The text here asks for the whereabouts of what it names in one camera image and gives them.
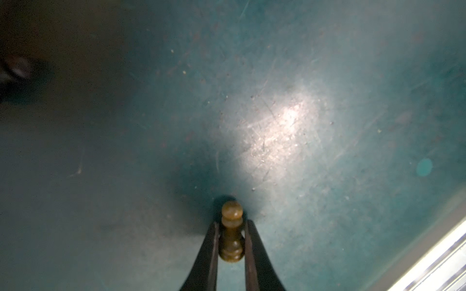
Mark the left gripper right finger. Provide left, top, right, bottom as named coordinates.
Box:
left=245, top=219, right=285, bottom=291

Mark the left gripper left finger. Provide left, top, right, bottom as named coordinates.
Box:
left=180, top=222, right=220, bottom=291

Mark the brown pawn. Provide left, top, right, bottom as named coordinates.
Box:
left=219, top=200, right=245, bottom=263

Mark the black piece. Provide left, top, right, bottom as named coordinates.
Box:
left=1, top=55, right=33, bottom=101

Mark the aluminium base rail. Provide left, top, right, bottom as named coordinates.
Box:
left=388, top=220, right=466, bottom=291

